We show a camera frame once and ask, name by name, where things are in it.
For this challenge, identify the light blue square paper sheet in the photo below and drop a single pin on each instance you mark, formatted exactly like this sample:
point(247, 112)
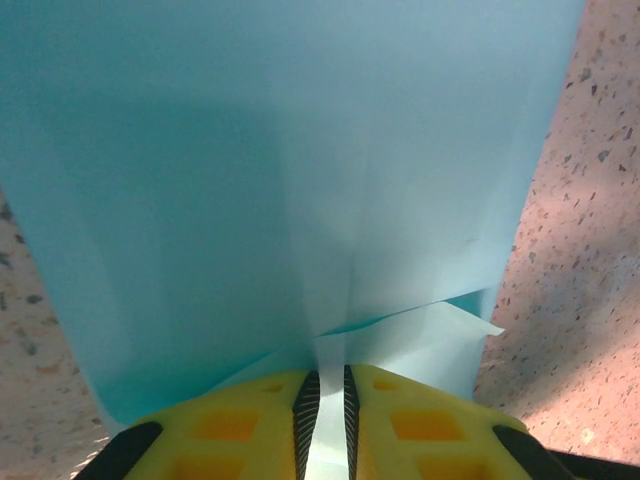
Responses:
point(200, 150)

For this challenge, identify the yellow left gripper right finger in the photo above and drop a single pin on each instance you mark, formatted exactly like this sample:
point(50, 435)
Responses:
point(430, 440)

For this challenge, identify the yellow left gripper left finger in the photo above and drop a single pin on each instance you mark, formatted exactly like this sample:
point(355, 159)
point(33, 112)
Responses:
point(225, 440)

